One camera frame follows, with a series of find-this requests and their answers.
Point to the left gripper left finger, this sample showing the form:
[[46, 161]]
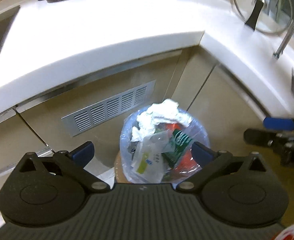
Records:
[[73, 163]]

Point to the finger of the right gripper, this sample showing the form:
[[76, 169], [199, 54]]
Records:
[[263, 138], [278, 124]]

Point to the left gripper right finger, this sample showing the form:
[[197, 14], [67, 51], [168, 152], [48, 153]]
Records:
[[212, 164]]

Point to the red plastic bag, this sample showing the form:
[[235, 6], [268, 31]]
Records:
[[182, 158]]

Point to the crushed clear plastic bottle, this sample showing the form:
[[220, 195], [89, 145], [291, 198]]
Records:
[[171, 145]]

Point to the white green medicine box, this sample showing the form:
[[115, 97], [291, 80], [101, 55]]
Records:
[[146, 164]]

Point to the blue lined trash bin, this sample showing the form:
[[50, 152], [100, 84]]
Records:
[[127, 148]]

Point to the cabinet vent grille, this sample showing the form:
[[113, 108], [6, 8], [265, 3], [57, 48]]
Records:
[[104, 110]]

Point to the glass pot lid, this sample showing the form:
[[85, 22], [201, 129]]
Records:
[[260, 15]]

